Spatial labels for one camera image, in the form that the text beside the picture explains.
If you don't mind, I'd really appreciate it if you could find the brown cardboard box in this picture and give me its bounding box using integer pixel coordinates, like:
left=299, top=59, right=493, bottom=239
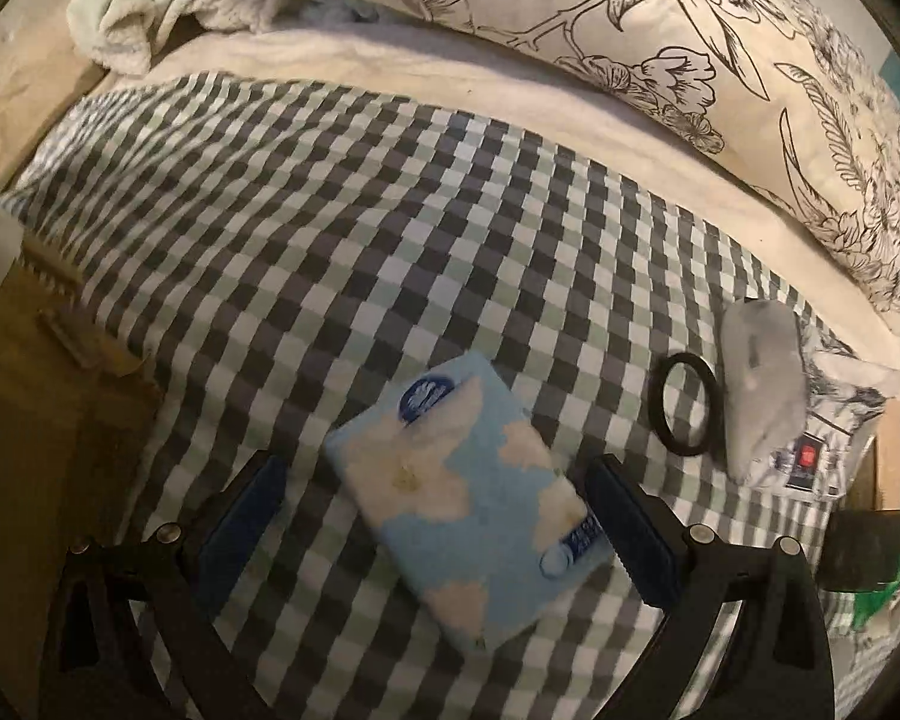
left=0, top=232, right=167, bottom=720

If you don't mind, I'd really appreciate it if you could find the floral pillow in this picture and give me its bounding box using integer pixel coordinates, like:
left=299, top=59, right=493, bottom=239
left=292, top=0, right=900, bottom=338

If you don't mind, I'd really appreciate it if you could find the light green towel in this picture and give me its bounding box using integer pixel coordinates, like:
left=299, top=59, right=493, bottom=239
left=67, top=0, right=368, bottom=76

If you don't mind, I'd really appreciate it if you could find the yellow paper box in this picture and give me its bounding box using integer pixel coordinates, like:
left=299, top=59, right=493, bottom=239
left=846, top=397, right=900, bottom=512

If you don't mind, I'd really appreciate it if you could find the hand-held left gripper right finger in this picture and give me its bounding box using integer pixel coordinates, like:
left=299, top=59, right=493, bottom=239
left=585, top=454, right=837, bottom=720

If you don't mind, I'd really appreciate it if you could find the green snack packet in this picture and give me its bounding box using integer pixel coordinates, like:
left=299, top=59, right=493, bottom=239
left=847, top=540, right=900, bottom=642

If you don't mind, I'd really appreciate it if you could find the blue tissue pack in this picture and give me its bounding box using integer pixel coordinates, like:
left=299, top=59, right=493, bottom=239
left=322, top=351, right=616, bottom=652

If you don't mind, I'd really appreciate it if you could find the floral tissue pack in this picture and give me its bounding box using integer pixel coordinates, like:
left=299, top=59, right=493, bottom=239
left=720, top=300, right=900, bottom=500

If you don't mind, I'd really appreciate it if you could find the checkered blanket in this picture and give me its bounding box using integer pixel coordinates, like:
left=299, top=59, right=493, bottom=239
left=0, top=71, right=900, bottom=720

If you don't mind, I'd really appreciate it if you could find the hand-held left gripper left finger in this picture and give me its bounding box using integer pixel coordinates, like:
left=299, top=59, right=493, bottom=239
left=37, top=451, right=290, bottom=720

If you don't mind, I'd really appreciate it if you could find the white beaded fabric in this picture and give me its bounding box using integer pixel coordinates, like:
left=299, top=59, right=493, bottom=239
left=0, top=0, right=113, bottom=196

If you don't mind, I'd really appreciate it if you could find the black hair tie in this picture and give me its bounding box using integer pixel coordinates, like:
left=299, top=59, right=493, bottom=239
left=649, top=351, right=721, bottom=458

